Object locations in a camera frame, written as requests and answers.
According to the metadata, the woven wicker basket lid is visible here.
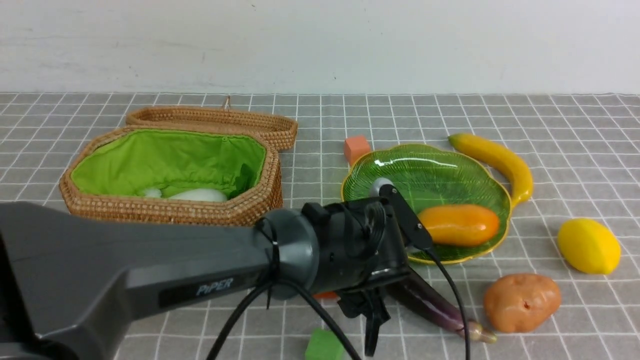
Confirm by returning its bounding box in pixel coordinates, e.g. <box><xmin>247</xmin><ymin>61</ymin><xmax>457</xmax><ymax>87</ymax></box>
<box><xmin>125</xmin><ymin>103</ymin><xmax>298</xmax><ymax>151</ymax></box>

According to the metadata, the orange foam cube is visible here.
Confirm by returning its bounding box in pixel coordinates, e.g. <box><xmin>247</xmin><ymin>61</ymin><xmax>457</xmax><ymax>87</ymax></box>
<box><xmin>343</xmin><ymin>135</ymin><xmax>371</xmax><ymax>166</ymax></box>

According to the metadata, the purple eggplant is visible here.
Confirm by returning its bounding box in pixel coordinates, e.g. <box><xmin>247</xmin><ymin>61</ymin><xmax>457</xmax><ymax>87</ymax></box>
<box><xmin>385</xmin><ymin>271</ymin><xmax>466</xmax><ymax>338</ymax></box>

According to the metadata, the yellow lemon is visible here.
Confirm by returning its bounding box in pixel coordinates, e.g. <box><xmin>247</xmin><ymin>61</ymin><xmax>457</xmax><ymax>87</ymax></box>
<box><xmin>557</xmin><ymin>218</ymin><xmax>622</xmax><ymax>275</ymax></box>

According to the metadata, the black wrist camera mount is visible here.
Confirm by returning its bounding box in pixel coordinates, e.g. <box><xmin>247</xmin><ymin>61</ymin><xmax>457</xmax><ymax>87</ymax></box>
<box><xmin>369</xmin><ymin>177</ymin><xmax>434</xmax><ymax>253</ymax></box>

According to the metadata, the woven wicker basket green lining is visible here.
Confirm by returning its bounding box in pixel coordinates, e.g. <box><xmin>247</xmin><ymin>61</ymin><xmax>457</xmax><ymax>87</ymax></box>
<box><xmin>59</xmin><ymin>125</ymin><xmax>283</xmax><ymax>226</ymax></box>

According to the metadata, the yellow banana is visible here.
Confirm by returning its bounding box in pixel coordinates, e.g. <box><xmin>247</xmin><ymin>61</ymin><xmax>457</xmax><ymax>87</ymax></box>
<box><xmin>447</xmin><ymin>133</ymin><xmax>534</xmax><ymax>208</ymax></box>

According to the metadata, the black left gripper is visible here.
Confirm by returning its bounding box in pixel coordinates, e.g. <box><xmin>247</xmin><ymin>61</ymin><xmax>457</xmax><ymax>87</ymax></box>
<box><xmin>301</xmin><ymin>197</ymin><xmax>410</xmax><ymax>357</ymax></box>

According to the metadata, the grey checkered tablecloth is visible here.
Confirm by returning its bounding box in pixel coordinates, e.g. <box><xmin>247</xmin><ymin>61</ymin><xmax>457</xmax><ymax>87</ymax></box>
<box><xmin>0</xmin><ymin>92</ymin><xmax>640</xmax><ymax>360</ymax></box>

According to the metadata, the orange persimmon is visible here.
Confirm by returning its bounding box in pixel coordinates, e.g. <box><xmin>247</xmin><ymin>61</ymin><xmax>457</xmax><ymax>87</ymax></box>
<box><xmin>313</xmin><ymin>291</ymin><xmax>339</xmax><ymax>300</ymax></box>

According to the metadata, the green glass leaf plate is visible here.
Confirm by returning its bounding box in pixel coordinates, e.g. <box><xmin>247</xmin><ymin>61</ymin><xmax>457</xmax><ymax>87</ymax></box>
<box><xmin>340</xmin><ymin>143</ymin><xmax>512</xmax><ymax>265</ymax></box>

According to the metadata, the white radish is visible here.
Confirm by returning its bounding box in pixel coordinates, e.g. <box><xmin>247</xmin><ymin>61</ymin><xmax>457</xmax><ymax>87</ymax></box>
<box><xmin>167</xmin><ymin>165</ymin><xmax>257</xmax><ymax>203</ymax></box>

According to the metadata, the green foam cube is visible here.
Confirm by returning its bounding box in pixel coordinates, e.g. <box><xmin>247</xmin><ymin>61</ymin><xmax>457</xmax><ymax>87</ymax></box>
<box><xmin>304</xmin><ymin>328</ymin><xmax>345</xmax><ymax>360</ymax></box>

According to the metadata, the orange yellow mango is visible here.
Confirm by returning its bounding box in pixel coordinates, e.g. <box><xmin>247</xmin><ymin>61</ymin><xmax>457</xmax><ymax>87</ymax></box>
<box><xmin>417</xmin><ymin>203</ymin><xmax>501</xmax><ymax>248</ymax></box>

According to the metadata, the brown potato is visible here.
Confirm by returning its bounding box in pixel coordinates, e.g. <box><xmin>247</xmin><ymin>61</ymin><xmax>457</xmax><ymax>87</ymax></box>
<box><xmin>483</xmin><ymin>273</ymin><xmax>562</xmax><ymax>333</ymax></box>

